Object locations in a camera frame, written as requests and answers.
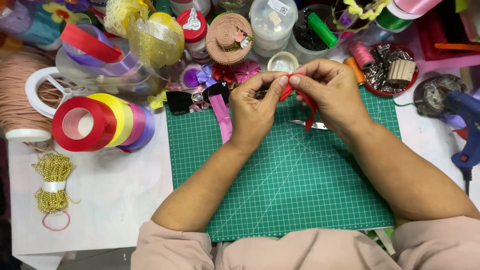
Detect pink ribbon strip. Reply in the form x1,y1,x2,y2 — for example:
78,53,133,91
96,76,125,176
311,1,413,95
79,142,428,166
209,94,233,145

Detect small white bead jar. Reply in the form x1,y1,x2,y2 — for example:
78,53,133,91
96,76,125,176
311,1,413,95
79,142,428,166
267,51,300,74

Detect red ribbon roll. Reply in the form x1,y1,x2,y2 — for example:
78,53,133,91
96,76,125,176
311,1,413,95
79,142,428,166
52,97,117,152

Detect pink cord spool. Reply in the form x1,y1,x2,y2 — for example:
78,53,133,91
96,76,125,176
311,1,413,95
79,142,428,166
0,47,65,143

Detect yellow ribbon roll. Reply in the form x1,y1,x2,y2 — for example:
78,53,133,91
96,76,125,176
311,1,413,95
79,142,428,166
88,93,134,148

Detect green cutting mat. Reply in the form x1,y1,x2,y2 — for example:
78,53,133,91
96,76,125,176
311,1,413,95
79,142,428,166
165,84,402,242

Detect orange strip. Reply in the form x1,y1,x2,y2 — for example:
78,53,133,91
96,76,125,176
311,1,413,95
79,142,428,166
434,43,480,52

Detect silver scissors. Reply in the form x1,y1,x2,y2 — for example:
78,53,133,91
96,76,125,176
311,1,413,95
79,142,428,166
288,119,331,131

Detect gold mesh ribbon roll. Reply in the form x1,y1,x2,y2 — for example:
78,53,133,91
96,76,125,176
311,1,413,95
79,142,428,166
127,12,185,69

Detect red ribbon piece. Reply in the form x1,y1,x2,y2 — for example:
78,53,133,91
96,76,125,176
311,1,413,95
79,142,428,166
279,73,319,132

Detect pink fabric flower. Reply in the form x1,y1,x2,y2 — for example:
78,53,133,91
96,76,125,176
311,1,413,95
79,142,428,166
234,60,262,84

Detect person's beige pink garment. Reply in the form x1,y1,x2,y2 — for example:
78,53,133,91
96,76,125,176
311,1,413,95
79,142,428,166
130,215,480,270

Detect clear stacked plastic container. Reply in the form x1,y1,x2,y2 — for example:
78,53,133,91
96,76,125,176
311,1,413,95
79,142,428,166
249,0,299,58

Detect small pink bow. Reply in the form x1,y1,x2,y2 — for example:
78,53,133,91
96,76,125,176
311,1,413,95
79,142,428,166
188,100,211,114

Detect white plastic spool ring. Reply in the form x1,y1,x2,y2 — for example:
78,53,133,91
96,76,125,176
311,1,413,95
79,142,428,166
25,67,76,119

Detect miniature straw hat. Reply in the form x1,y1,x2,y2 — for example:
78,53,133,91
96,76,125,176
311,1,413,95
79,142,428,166
205,12,254,66

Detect orange thread spool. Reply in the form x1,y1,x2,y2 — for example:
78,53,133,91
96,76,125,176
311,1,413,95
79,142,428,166
343,56,367,85

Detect pink thread spool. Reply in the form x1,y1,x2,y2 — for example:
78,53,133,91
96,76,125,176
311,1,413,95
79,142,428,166
349,40,376,70

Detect red fabric flower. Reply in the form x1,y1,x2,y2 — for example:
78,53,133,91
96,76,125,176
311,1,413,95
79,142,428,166
212,62,237,84

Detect pink rubber band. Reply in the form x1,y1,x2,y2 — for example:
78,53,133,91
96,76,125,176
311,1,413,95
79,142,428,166
41,211,71,232

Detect blue glue gun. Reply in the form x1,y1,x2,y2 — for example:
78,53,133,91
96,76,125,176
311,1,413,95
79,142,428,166
444,90,480,196

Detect clear plastic bowl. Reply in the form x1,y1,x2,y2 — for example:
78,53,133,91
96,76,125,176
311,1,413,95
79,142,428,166
55,44,166,90

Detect black bow with gem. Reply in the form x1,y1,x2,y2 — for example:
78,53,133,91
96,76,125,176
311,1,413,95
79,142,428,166
166,82,230,113

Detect green lighter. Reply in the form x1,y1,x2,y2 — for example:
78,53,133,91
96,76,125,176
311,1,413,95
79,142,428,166
307,12,338,49

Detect yellow lace trim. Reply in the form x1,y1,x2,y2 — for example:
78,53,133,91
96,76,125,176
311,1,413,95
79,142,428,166
104,0,151,38

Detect green ribbon spool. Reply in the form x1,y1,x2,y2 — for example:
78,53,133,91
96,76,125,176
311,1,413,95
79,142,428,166
374,5,413,32

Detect gold bead chain bundle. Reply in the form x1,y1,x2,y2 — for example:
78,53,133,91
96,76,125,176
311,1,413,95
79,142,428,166
32,150,82,215

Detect corrugated cardboard piece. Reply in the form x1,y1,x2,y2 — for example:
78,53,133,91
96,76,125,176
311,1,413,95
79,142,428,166
386,59,417,84

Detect small yellow bow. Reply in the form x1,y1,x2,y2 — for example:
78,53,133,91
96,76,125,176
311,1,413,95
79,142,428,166
147,90,169,110

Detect wide light pink ribbon roll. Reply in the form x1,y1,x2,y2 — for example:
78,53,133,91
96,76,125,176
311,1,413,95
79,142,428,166
386,0,444,20

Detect clear tub of black pins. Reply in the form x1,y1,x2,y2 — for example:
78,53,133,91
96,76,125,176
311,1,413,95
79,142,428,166
288,4,339,65

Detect red tray of metal clips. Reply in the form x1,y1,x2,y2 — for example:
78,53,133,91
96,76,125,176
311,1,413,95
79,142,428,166
362,42,420,98

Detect red felt sheet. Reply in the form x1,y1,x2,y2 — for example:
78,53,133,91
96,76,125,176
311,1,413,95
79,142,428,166
415,7,480,62

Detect colourful flower print bag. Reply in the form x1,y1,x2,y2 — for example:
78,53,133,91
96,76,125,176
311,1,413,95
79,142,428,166
0,0,91,51

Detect loose red ribbon strip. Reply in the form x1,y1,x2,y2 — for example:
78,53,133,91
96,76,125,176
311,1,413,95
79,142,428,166
59,22,123,64

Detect red lid jar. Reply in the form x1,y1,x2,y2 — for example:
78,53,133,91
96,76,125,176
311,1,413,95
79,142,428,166
176,8,213,63

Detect lilac fabric flower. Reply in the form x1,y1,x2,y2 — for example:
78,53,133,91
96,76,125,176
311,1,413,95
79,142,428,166
196,64,218,87

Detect lilac ribbon roll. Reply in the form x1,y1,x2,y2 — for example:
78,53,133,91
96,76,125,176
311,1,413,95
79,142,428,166
62,23,140,78

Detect yellow crochet flower trim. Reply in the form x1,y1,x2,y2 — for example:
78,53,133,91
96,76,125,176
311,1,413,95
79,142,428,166
331,0,391,33

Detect person's right hand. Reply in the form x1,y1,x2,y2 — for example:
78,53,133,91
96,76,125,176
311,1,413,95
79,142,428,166
289,58,373,140

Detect purple ribbon roll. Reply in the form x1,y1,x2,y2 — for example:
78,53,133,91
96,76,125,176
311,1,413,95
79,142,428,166
117,106,156,153

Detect person's left hand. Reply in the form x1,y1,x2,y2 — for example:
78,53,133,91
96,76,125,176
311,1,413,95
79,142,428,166
229,71,290,149

